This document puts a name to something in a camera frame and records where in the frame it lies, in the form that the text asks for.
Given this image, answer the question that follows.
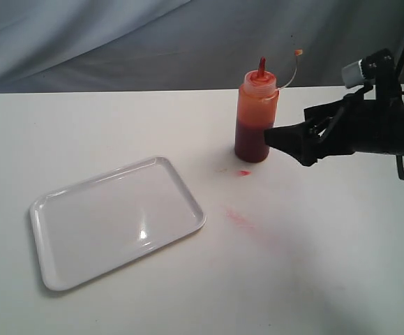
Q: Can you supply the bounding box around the white rectangular plastic tray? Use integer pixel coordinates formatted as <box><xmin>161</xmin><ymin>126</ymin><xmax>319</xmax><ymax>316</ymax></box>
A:
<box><xmin>29</xmin><ymin>156</ymin><xmax>207</xmax><ymax>292</ymax></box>

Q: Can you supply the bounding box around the grey backdrop cloth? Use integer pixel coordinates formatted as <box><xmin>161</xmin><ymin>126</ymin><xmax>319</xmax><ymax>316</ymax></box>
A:
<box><xmin>0</xmin><ymin>1</ymin><xmax>404</xmax><ymax>93</ymax></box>

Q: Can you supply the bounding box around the red sauce squeeze bottle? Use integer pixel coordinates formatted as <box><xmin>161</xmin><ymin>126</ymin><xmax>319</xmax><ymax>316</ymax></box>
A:
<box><xmin>234</xmin><ymin>50</ymin><xmax>304</xmax><ymax>164</ymax></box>

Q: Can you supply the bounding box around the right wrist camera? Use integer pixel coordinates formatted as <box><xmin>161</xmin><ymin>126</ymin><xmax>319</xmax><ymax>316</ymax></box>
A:
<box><xmin>341</xmin><ymin>49</ymin><xmax>401</xmax><ymax>98</ymax></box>

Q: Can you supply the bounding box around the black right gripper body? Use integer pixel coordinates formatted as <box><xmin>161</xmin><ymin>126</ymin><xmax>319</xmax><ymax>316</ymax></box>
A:
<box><xmin>301</xmin><ymin>95</ymin><xmax>404</xmax><ymax>166</ymax></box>

